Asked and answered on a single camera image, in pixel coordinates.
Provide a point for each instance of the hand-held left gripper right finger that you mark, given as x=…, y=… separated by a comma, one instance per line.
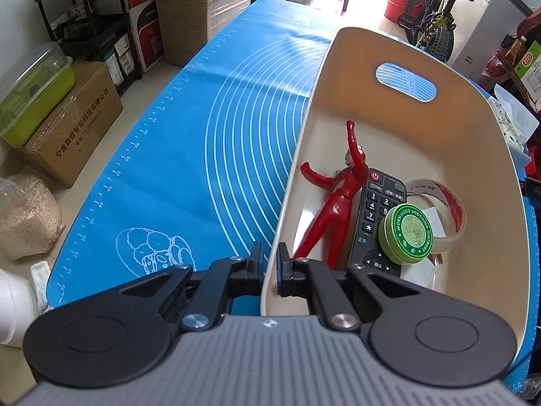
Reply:
x=280, y=266

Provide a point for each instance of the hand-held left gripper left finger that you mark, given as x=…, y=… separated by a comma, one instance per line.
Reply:
x=258, y=270

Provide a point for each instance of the red toy figure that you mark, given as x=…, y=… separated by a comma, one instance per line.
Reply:
x=336, y=203

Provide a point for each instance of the black remote control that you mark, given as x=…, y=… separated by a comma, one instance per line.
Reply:
x=374, y=215

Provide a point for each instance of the green round ointment tin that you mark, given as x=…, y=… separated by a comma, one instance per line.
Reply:
x=410, y=232

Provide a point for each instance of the clear adhesive tape roll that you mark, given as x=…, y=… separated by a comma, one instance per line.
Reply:
x=458, y=211

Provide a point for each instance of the beige plastic storage bin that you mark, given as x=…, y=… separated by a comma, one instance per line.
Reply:
x=477, y=169

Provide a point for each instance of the blue silicone baking mat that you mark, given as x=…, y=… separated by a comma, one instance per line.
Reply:
x=181, y=143

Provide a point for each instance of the white cloth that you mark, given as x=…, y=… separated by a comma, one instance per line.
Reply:
x=41, y=283

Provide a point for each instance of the printed brown cardboard box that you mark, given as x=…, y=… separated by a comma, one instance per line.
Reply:
x=72, y=135

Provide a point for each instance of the clear bag of grain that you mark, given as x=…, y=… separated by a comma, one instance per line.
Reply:
x=25, y=220

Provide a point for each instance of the white plastic container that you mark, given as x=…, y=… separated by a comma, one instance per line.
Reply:
x=15, y=308

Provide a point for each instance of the large taped cardboard box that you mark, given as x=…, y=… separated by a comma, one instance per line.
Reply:
x=203, y=12

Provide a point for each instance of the white tissue pack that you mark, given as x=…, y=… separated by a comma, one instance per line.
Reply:
x=509, y=127

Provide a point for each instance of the red and white appliance box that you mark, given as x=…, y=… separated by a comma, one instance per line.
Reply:
x=146, y=21

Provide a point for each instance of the green and black bicycle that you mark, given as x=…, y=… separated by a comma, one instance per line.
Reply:
x=439, y=25

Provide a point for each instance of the red bucket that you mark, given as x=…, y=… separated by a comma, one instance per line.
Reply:
x=397, y=2

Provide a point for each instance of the green container with clear lid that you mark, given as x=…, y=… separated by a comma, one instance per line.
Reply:
x=34, y=89

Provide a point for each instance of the red bag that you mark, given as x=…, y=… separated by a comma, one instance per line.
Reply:
x=498, y=65

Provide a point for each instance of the black metal shelf rack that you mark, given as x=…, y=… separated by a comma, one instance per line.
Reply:
x=84, y=21

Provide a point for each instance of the green and white carton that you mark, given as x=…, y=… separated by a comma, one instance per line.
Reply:
x=530, y=76

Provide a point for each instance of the white chest freezer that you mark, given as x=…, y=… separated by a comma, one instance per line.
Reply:
x=494, y=17

